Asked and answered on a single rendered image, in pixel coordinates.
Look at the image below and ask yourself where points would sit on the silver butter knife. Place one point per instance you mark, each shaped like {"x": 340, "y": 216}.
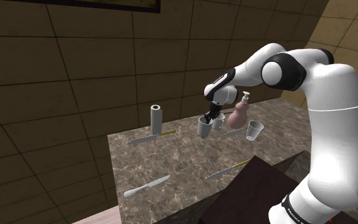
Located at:
{"x": 146, "y": 186}

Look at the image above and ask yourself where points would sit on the white paper towel roll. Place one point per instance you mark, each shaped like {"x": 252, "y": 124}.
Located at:
{"x": 155, "y": 120}

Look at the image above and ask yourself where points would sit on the grey cup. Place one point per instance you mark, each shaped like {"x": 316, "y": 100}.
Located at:
{"x": 204, "y": 127}

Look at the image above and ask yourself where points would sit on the clear glass tumbler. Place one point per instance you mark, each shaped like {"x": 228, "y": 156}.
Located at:
{"x": 254, "y": 131}

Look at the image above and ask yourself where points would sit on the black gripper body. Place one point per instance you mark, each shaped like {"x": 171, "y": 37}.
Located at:
{"x": 213, "y": 111}

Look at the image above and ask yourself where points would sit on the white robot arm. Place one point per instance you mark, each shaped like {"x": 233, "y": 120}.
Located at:
{"x": 336, "y": 130}

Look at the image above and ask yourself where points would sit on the pink soap dispenser bottle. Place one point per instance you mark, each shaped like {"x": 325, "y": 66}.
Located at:
{"x": 238, "y": 116}

